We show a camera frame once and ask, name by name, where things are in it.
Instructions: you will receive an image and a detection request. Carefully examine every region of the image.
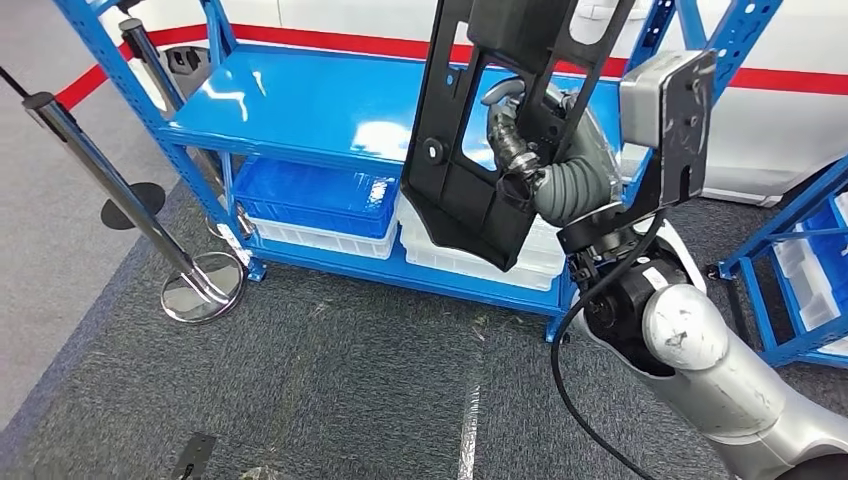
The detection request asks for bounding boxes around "long black plastic part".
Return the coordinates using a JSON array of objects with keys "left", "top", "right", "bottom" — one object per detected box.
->
[{"left": 400, "top": 0, "right": 637, "bottom": 273}]

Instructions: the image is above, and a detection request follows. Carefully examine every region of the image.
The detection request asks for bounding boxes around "blue metal shelf rack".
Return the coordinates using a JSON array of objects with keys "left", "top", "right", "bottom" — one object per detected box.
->
[
  {"left": 718, "top": 152, "right": 848, "bottom": 370},
  {"left": 51, "top": 0, "right": 786, "bottom": 344}
]

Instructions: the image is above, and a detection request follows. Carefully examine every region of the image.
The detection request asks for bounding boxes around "blue plastic bin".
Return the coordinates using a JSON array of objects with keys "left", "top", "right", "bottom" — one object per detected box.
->
[{"left": 231, "top": 156, "right": 402, "bottom": 240}]

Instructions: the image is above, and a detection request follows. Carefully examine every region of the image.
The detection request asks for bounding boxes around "long red barrier belt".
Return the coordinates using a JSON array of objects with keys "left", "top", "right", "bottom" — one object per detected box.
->
[{"left": 148, "top": 24, "right": 848, "bottom": 97}]

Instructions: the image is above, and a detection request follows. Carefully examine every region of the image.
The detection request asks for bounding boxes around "silver floor tape strip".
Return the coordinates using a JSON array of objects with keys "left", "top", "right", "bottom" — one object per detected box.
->
[{"left": 457, "top": 382, "right": 482, "bottom": 480}]

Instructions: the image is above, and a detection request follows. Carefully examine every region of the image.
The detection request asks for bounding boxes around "white car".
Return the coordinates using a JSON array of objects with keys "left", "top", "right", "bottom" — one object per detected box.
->
[{"left": 125, "top": 0, "right": 848, "bottom": 208}]

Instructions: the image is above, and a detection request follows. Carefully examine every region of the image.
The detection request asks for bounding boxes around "short red barrier belt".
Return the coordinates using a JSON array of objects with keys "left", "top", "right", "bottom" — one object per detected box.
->
[{"left": 54, "top": 49, "right": 134, "bottom": 112}]

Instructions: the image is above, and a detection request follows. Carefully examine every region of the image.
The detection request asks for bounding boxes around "thin black barrier belt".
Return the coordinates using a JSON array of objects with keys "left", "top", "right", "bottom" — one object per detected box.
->
[{"left": 0, "top": 66, "right": 29, "bottom": 99}]

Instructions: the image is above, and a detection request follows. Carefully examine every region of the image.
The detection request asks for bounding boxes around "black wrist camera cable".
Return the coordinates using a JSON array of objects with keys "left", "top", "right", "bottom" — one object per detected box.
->
[{"left": 549, "top": 208, "right": 667, "bottom": 480}]

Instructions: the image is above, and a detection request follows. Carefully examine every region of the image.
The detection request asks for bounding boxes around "chrome stanchion post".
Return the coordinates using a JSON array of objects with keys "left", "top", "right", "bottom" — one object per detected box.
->
[
  {"left": 21, "top": 91, "right": 248, "bottom": 325},
  {"left": 119, "top": 17, "right": 256, "bottom": 241}
]

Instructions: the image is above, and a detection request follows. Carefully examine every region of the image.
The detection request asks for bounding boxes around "black round base plate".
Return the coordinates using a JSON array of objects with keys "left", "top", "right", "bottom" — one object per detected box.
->
[{"left": 100, "top": 182, "right": 167, "bottom": 231}]

